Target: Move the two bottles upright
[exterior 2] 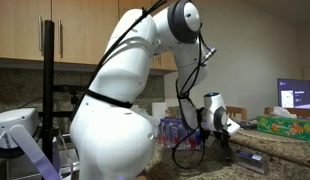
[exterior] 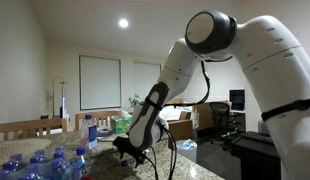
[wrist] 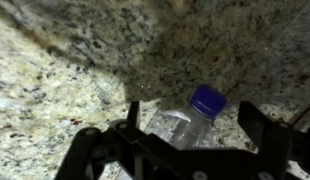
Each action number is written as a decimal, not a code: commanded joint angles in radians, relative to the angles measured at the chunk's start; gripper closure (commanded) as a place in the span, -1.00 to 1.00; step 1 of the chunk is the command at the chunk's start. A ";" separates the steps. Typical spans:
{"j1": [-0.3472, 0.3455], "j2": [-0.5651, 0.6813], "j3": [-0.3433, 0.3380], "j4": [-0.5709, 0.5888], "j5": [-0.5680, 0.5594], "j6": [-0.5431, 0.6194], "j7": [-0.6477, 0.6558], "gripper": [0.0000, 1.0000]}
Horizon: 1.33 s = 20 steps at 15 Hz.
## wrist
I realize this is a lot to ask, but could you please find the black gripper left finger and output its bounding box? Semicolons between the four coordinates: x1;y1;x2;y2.
54;100;176;180

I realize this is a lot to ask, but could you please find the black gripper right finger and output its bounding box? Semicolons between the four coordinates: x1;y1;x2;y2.
237;100;310;180

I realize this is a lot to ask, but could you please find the clear bottle blue label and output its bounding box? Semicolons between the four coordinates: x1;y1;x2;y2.
143;83;229;151

